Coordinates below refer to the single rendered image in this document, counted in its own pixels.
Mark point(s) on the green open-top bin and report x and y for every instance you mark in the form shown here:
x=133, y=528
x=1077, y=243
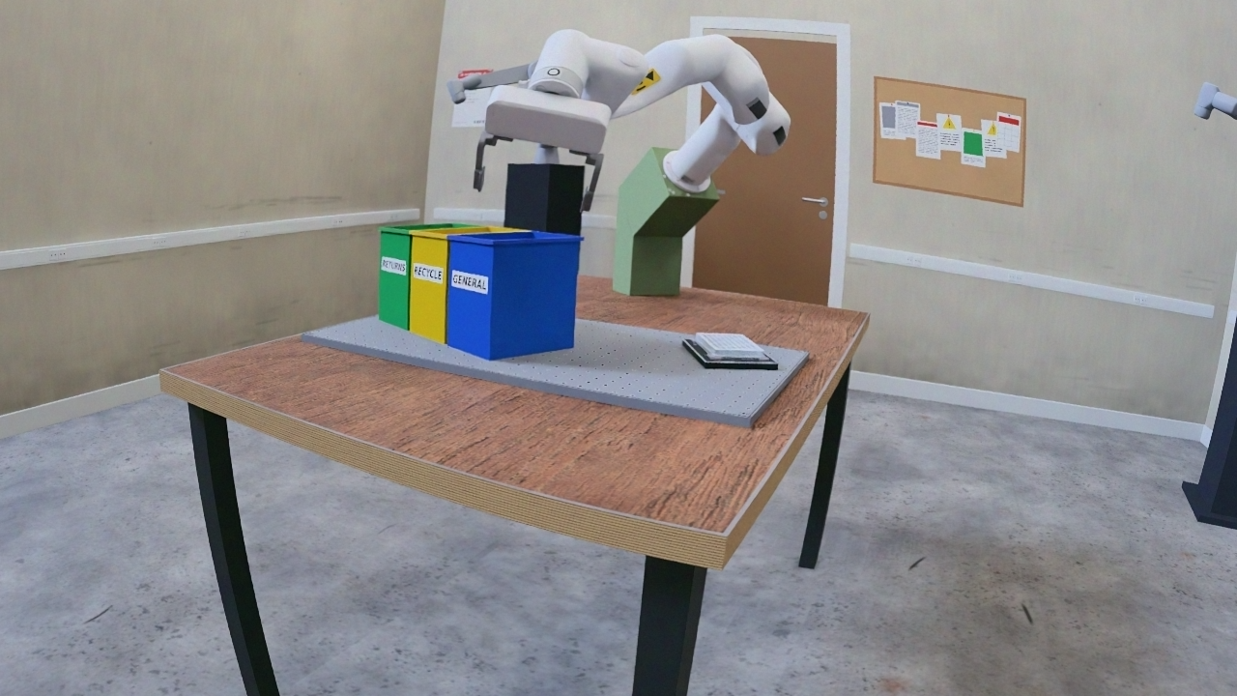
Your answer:
x=395, y=271

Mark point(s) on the yellow open-top bin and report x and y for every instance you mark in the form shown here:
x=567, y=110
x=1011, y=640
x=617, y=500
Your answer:
x=429, y=279

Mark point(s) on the blue bin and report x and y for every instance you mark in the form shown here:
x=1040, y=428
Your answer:
x=512, y=297

